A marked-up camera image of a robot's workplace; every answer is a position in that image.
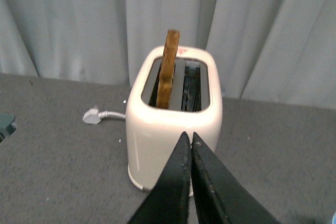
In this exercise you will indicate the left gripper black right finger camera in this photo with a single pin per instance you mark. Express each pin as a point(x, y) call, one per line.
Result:
point(219, 197)

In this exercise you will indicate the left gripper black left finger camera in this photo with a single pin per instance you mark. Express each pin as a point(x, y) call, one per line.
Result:
point(169, 199)

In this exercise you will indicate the blue cup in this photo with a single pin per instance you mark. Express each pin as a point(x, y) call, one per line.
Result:
point(333, 220)

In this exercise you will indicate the cream white toaster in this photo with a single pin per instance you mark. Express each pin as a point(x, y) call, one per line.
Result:
point(152, 133)

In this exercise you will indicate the white power plug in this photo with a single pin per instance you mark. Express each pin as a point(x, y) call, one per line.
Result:
point(92, 117)

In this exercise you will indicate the brown toast slice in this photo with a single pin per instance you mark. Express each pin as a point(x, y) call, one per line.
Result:
point(167, 69)

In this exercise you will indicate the dark green object at edge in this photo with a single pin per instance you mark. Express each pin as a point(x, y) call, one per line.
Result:
point(7, 125)

